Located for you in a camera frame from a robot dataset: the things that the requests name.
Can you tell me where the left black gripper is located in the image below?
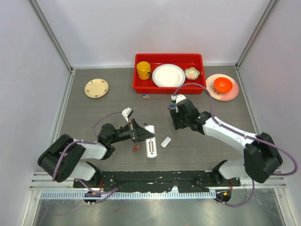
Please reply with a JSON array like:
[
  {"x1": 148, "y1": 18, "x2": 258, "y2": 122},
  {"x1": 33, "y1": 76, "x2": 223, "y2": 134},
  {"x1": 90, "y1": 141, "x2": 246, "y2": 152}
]
[{"x1": 109, "y1": 119, "x2": 154, "y2": 144}]

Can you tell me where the white remote control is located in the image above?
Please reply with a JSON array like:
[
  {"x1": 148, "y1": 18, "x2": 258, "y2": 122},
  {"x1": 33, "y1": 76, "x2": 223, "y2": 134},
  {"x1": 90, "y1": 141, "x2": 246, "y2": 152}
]
[{"x1": 144, "y1": 125, "x2": 158, "y2": 158}]

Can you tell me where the white battery cover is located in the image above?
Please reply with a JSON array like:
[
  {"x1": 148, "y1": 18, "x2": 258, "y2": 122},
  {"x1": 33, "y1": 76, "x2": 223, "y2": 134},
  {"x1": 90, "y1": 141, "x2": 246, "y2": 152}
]
[{"x1": 161, "y1": 137, "x2": 171, "y2": 148}]

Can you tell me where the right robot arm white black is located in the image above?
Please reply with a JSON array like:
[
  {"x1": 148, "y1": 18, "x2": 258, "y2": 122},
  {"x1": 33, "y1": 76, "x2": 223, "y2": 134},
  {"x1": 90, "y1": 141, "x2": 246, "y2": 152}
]
[{"x1": 170, "y1": 95, "x2": 283, "y2": 186}]

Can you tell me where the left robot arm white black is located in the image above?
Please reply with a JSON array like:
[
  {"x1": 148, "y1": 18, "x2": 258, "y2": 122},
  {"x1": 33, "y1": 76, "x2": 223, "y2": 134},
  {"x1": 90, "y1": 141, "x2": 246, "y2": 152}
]
[{"x1": 37, "y1": 119, "x2": 155, "y2": 188}]

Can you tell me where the pink plate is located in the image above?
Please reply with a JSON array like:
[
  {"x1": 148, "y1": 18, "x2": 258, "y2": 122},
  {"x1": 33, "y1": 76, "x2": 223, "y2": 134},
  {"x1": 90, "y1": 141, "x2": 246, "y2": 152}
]
[{"x1": 206, "y1": 74, "x2": 239, "y2": 101}]

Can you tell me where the small patterned bowl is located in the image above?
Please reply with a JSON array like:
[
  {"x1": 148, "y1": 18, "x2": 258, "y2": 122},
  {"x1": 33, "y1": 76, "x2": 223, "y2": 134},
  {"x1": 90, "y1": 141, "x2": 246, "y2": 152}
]
[{"x1": 184, "y1": 67, "x2": 200, "y2": 81}]

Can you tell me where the white plate in tray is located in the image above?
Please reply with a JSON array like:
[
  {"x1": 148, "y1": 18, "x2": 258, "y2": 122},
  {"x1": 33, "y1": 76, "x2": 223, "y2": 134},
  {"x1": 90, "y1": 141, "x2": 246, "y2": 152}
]
[{"x1": 151, "y1": 64, "x2": 186, "y2": 88}]

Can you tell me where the orange bowl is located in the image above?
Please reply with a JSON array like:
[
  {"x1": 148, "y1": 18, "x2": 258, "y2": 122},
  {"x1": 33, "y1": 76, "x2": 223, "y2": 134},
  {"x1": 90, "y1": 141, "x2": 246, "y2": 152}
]
[{"x1": 214, "y1": 77, "x2": 233, "y2": 93}]

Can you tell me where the red plastic tray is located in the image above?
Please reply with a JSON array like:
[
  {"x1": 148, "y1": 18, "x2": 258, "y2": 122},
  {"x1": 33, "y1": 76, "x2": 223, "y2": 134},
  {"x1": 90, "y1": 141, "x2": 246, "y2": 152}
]
[{"x1": 133, "y1": 53, "x2": 206, "y2": 94}]

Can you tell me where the yellow mug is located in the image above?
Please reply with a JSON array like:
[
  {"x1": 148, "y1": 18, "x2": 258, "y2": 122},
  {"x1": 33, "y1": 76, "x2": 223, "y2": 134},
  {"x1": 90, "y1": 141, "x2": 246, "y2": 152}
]
[{"x1": 136, "y1": 61, "x2": 151, "y2": 80}]

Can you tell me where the cream floral plate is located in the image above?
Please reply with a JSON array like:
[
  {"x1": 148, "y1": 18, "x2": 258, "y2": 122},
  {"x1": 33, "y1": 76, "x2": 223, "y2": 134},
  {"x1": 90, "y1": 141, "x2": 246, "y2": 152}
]
[{"x1": 84, "y1": 79, "x2": 109, "y2": 98}]

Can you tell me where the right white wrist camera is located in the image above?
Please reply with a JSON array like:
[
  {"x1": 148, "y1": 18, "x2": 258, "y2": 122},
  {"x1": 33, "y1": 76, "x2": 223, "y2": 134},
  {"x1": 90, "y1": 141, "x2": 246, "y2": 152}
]
[{"x1": 171, "y1": 94, "x2": 186, "y2": 112}]

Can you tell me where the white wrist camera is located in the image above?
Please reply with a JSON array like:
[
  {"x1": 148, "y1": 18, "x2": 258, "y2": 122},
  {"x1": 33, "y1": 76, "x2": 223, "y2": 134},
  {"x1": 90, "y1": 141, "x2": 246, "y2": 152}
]
[
  {"x1": 122, "y1": 107, "x2": 133, "y2": 122},
  {"x1": 171, "y1": 94, "x2": 186, "y2": 112}
]

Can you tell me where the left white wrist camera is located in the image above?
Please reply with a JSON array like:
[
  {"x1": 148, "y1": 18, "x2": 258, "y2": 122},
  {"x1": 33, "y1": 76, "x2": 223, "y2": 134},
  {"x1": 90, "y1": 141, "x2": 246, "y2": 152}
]
[{"x1": 122, "y1": 107, "x2": 133, "y2": 122}]

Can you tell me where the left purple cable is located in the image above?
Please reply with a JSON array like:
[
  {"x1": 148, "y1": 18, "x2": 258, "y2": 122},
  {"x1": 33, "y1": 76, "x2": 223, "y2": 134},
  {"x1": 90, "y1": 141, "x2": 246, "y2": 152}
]
[{"x1": 52, "y1": 111, "x2": 123, "y2": 205}]

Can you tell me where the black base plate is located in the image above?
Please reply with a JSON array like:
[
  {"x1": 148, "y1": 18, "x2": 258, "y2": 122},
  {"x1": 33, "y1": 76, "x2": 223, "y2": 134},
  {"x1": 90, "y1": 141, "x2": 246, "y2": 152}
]
[{"x1": 83, "y1": 170, "x2": 241, "y2": 193}]

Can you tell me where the slotted cable duct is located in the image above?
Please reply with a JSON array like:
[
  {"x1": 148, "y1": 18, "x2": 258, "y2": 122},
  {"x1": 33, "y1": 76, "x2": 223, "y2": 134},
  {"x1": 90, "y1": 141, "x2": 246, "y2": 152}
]
[{"x1": 40, "y1": 190, "x2": 216, "y2": 200}]

